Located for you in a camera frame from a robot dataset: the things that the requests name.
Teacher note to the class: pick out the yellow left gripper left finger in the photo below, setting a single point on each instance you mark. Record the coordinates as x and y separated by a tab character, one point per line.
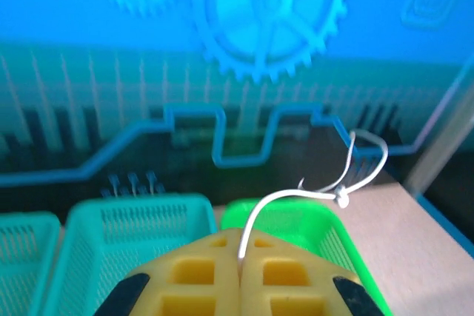
192	275

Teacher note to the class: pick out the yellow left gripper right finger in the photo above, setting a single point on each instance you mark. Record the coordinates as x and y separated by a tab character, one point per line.
289	275

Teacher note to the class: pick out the bright green plastic basket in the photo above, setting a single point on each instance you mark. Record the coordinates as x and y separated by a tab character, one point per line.
307	220

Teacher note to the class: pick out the teal perforated plastic basket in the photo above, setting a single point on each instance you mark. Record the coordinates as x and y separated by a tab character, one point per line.
92	242
22	257

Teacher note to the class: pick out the aluminium frame post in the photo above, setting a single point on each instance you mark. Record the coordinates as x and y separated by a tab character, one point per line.
440	138

